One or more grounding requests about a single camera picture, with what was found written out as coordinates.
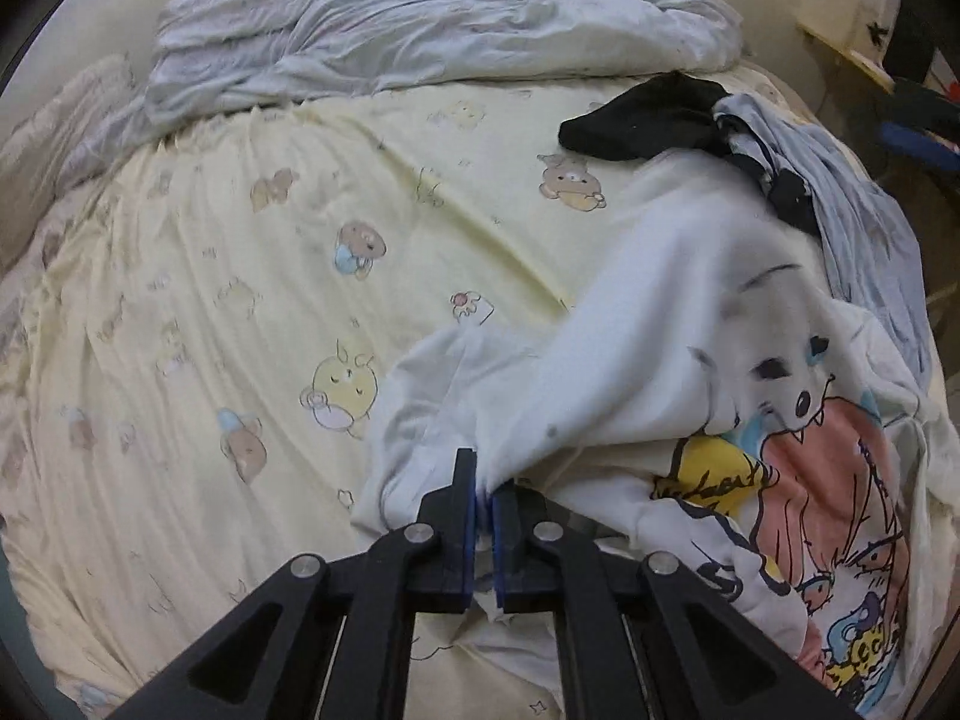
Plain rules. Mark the grey crumpled duvet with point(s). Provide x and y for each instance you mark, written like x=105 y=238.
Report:
x=420 y=22

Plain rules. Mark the black sleeved white t-shirt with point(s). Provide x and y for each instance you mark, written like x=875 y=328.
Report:
x=637 y=120

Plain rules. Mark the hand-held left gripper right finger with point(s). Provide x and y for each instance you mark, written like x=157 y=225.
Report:
x=498 y=547

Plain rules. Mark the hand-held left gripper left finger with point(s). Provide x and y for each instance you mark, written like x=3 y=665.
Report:
x=469 y=540

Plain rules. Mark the light blue knit sweater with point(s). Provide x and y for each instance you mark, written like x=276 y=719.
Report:
x=862 y=217

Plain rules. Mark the wooden side shelf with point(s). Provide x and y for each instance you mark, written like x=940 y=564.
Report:
x=840 y=22

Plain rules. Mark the white cartoon print t-shirt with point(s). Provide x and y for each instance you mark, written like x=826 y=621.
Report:
x=630 y=330

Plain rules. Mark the yellow cartoon print bed sheet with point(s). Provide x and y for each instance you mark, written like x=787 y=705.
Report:
x=225 y=277

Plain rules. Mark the beige pillow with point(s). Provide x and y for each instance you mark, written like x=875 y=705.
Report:
x=52 y=150

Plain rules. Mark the dark blue chair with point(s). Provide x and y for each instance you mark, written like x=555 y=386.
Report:
x=922 y=127

